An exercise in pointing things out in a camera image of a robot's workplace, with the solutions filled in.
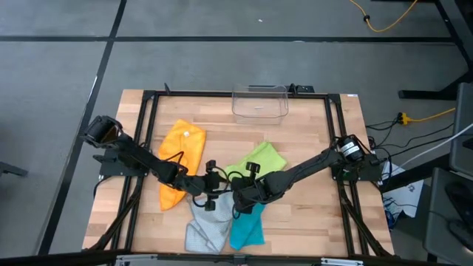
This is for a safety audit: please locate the silver bracket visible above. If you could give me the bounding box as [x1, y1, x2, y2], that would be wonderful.
[114, 253, 160, 266]
[320, 257, 365, 266]

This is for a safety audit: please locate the grey waffle microfiber towel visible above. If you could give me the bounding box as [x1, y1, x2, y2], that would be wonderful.
[183, 191, 237, 255]

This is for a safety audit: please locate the yellow cord with plug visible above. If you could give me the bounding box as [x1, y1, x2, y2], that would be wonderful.
[398, 107, 456, 126]

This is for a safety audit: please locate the white cable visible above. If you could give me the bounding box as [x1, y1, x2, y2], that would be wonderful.
[398, 123, 473, 169]

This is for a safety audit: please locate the black frame bracket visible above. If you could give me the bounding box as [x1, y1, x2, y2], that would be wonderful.
[287, 83, 316, 94]

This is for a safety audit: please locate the orange microfiber towel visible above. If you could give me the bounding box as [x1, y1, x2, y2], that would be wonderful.
[157, 118, 207, 212]

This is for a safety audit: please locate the teal microfiber towel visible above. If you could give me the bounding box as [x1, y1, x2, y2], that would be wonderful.
[228, 202, 267, 251]

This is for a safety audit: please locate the clear plastic bin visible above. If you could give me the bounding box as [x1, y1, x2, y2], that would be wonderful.
[231, 83, 290, 126]

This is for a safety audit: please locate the black gantry beam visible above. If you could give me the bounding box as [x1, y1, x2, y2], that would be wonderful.
[0, 250, 473, 266]

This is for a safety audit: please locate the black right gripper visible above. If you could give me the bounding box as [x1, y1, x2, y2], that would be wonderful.
[231, 176, 268, 216]

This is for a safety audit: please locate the black desk frame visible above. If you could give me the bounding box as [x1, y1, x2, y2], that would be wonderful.
[398, 0, 473, 101]

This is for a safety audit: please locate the yellow extension cord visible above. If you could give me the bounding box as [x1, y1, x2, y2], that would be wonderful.
[349, 0, 419, 33]

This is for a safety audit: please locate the grey desk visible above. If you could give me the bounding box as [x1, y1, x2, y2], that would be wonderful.
[423, 166, 473, 265]

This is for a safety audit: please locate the black aluminium table frame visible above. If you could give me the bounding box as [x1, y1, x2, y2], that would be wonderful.
[83, 83, 395, 259]

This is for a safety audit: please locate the lime green microfiber towel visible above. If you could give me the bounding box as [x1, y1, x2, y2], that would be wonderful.
[223, 141, 288, 182]

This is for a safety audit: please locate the white paper sheet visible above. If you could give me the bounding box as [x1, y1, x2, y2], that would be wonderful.
[380, 161, 425, 219]

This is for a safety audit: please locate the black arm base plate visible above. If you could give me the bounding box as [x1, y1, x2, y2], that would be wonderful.
[330, 150, 384, 183]
[92, 146, 152, 177]

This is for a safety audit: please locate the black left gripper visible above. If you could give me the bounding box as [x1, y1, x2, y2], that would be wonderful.
[199, 171, 223, 212]

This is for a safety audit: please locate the black furniture foot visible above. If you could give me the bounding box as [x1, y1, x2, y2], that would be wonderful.
[0, 161, 29, 178]

